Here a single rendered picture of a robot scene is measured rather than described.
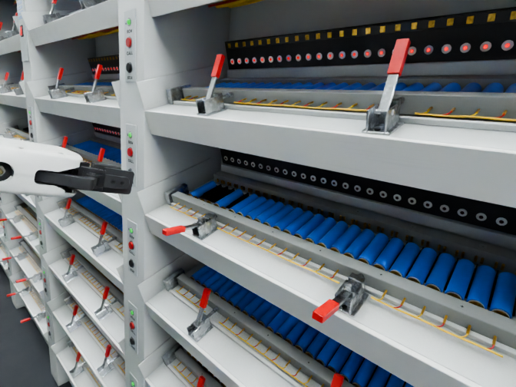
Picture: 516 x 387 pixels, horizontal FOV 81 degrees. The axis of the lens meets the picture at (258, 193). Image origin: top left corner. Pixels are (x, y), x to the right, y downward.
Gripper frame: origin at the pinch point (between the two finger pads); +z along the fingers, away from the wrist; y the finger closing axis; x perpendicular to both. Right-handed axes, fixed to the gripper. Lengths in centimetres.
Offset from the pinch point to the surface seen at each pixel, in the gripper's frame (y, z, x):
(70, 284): 64, 22, 47
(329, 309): -30.2, 9.8, 6.0
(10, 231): 153, 23, 58
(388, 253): -30.8, 23.0, 0.7
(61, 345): 82, 31, 84
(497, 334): -43.1, 18.6, 3.9
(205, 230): -4.1, 15.2, 6.3
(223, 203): -0.5, 21.3, 2.0
